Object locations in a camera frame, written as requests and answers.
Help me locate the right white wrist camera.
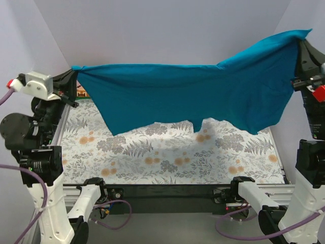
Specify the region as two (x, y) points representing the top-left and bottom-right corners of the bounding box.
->
(307, 74), (324, 103)

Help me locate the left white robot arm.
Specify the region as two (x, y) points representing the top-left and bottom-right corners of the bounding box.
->
(1, 70), (107, 243)

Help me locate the floral table mat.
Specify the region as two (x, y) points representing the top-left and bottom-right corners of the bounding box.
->
(58, 100), (284, 184)

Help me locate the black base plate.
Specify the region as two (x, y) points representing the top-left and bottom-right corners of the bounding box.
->
(106, 184), (248, 215)

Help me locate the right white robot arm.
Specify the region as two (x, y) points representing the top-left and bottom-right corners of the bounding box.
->
(230, 40), (324, 243)

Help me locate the folded pink t shirt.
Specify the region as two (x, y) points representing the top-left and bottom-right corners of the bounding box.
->
(77, 85), (87, 93)

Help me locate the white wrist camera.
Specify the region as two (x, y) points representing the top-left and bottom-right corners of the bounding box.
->
(307, 74), (324, 103)
(7, 71), (60, 101)

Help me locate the aluminium frame rail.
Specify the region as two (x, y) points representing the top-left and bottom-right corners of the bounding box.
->
(22, 184), (318, 244)

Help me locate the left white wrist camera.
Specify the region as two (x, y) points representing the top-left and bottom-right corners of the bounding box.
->
(7, 71), (60, 101)

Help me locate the blue t shirt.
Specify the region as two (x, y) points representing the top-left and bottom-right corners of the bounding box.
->
(72, 30), (309, 135)

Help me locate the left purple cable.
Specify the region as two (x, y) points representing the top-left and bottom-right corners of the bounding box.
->
(0, 86), (133, 244)

